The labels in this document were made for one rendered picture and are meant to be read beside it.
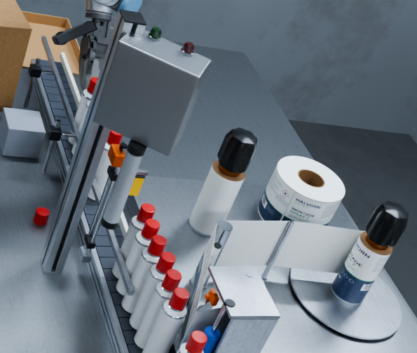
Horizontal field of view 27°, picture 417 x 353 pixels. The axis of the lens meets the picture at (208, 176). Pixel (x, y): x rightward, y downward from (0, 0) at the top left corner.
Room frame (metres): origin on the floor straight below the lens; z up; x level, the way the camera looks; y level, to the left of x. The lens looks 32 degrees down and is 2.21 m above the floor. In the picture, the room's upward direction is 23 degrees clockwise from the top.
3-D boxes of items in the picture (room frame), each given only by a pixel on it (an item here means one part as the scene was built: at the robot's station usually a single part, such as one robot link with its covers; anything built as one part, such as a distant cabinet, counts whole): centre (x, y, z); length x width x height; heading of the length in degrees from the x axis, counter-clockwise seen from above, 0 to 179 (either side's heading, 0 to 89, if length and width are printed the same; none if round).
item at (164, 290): (1.40, -0.02, 0.98); 0.05 x 0.05 x 0.20
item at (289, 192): (2.08, -0.26, 0.95); 0.20 x 0.20 x 0.14
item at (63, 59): (1.93, 0.28, 0.91); 1.07 x 0.01 x 0.02; 32
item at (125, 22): (1.55, 0.25, 1.17); 0.04 x 0.04 x 0.67; 32
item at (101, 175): (1.81, 0.25, 0.98); 0.05 x 0.05 x 0.20
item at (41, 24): (2.51, 0.68, 0.85); 0.30 x 0.26 x 0.04; 32
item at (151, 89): (1.53, 0.17, 1.38); 0.17 x 0.10 x 0.19; 87
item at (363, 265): (1.84, -0.45, 1.04); 0.09 x 0.09 x 0.29
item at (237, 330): (1.36, -0.15, 1.01); 0.14 x 0.13 x 0.26; 32
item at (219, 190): (1.88, -0.04, 1.03); 0.09 x 0.09 x 0.30
